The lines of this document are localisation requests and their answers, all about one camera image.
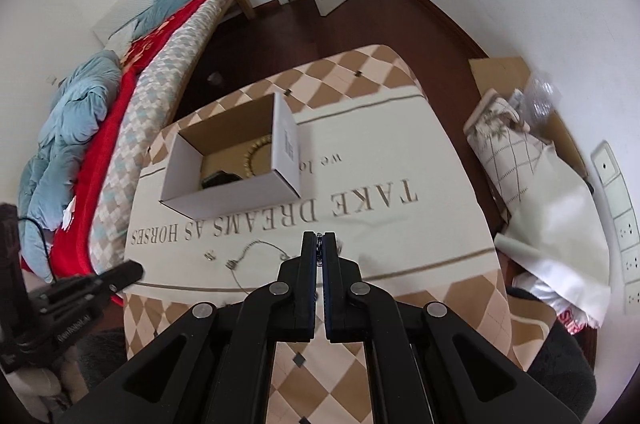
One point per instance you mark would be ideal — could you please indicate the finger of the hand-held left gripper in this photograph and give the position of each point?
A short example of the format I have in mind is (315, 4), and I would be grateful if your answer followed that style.
(120, 275)

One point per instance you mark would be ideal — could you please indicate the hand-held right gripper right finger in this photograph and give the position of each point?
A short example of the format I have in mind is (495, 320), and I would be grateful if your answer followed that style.
(330, 249)

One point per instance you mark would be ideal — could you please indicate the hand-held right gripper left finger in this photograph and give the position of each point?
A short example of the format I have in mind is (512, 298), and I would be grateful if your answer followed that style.
(311, 249)

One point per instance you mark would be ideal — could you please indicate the white cardboard box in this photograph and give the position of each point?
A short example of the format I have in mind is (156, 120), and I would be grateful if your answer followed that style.
(280, 139)

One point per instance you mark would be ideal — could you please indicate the dark jewelry item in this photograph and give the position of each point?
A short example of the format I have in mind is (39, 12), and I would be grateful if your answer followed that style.
(219, 180)

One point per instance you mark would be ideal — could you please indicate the person's left hand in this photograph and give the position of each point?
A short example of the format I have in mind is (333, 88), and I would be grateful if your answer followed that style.
(37, 384)

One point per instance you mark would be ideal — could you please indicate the dark fuzzy cloth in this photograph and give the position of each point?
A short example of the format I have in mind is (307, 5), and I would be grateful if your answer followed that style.
(550, 354)
(100, 359)

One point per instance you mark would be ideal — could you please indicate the beige checkered printed tablecloth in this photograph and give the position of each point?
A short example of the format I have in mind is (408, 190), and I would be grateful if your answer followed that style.
(380, 144)

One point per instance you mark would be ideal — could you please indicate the bed with red blanket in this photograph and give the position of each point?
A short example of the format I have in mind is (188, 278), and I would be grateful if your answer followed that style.
(75, 114)

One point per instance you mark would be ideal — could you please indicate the checkered bed sheet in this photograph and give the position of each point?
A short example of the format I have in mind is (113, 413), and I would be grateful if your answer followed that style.
(155, 89)

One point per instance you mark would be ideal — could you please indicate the patterned beige pillow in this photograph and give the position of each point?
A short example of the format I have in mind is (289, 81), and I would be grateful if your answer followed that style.
(510, 154)

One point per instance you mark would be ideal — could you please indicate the white cloth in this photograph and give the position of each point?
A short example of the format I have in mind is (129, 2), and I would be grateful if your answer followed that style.
(565, 229)

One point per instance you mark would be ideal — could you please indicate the flat brown cardboard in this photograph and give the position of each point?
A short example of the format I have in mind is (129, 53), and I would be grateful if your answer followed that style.
(500, 74)

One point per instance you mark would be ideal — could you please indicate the red and white bag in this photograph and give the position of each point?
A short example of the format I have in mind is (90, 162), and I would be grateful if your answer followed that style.
(570, 316)

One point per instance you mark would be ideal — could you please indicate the clear plastic bag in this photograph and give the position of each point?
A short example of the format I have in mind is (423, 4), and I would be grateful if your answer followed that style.
(540, 96)

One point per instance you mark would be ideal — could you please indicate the white power strip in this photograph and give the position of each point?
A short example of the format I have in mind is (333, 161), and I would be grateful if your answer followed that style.
(620, 214)

